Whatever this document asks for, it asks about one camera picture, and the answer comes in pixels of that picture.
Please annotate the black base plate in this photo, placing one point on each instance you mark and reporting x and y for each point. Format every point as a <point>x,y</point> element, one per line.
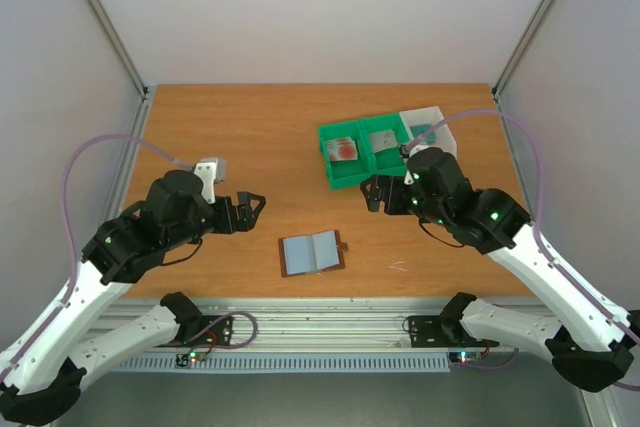
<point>204,331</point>
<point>430,331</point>

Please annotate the brown leather card holder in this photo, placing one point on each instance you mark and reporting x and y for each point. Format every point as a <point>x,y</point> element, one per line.
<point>312,253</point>

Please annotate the teal card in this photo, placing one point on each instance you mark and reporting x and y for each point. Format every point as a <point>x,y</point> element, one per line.
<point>418,130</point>

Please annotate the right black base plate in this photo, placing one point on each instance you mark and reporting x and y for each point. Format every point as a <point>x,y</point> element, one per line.
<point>430,331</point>

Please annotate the red white card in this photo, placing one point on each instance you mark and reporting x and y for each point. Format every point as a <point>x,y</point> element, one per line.
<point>344,154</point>

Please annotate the grey card in bin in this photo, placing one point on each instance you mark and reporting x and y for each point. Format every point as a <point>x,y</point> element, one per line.
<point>383,140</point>

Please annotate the white bin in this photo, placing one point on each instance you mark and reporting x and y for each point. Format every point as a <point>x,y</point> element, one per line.
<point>432,115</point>

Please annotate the aluminium upright profile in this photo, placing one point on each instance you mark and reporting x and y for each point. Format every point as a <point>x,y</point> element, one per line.
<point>524,43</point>
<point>102,17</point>

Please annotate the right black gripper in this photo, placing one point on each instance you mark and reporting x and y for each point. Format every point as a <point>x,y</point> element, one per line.
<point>388,195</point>

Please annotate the left aluminium upright profile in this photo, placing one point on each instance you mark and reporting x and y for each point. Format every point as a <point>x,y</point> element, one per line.
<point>102,17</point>

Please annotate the controller board with leds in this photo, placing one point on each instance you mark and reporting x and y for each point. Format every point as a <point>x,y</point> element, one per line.
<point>464,357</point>
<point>192,359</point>

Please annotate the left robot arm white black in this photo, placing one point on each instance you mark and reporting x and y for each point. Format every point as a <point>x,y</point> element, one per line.
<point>46,370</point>

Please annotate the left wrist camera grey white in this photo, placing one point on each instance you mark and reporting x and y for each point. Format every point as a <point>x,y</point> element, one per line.
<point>210,171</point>

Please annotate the right controller board with leds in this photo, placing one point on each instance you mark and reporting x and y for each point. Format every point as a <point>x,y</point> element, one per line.
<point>464,357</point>

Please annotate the aluminium front rail frame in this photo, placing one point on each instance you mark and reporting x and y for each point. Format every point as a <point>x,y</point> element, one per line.
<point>330,324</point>

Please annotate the green double bin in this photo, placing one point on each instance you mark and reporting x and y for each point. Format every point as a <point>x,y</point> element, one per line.
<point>348,174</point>

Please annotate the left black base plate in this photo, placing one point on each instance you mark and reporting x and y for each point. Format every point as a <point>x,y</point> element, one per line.
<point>204,331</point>

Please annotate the right aluminium upright profile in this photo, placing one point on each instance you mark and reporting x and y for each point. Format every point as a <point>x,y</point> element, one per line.
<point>524,43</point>

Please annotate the left controller board with leds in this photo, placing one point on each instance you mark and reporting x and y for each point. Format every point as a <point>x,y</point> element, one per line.
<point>192,359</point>

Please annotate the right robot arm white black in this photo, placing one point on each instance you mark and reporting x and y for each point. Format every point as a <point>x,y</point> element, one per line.
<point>587,339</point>

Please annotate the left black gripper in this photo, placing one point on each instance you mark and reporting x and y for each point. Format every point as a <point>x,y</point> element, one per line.
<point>247,219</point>

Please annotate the blue slotted cable duct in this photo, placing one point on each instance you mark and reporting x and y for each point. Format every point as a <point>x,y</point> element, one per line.
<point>289,363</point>

